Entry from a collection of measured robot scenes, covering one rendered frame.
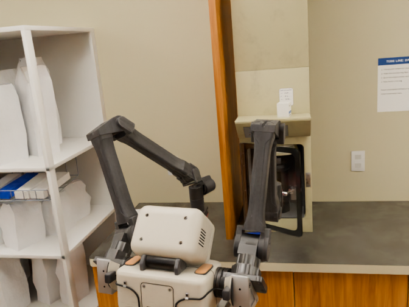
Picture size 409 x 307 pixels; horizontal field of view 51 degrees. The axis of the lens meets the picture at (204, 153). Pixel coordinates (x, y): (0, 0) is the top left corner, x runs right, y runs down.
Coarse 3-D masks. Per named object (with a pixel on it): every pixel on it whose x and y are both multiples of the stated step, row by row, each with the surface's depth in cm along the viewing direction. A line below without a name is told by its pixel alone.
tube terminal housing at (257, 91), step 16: (240, 80) 193; (256, 80) 191; (272, 80) 190; (288, 80) 189; (304, 80) 187; (240, 96) 194; (256, 96) 193; (272, 96) 192; (304, 96) 189; (240, 112) 196; (256, 112) 195; (272, 112) 194; (304, 112) 191; (304, 144) 194; (304, 160) 196; (304, 176) 201; (304, 224) 204
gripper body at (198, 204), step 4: (192, 200) 173; (196, 200) 172; (200, 200) 173; (192, 204) 173; (196, 204) 173; (200, 204) 173; (196, 208) 173; (200, 208) 173; (204, 208) 178; (204, 212) 174
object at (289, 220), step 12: (252, 144) 194; (252, 156) 196; (276, 156) 187; (288, 156) 183; (300, 156) 179; (252, 168) 198; (276, 168) 188; (288, 168) 184; (300, 168) 181; (288, 180) 186; (300, 180) 182; (300, 192) 183; (288, 204) 188; (300, 204) 184; (288, 216) 190; (300, 216) 186; (276, 228) 196; (288, 228) 192; (300, 228) 187
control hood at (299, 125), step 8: (240, 120) 187; (248, 120) 185; (280, 120) 182; (288, 120) 182; (296, 120) 181; (304, 120) 181; (240, 128) 189; (288, 128) 186; (296, 128) 186; (304, 128) 185; (240, 136) 195; (288, 136) 193
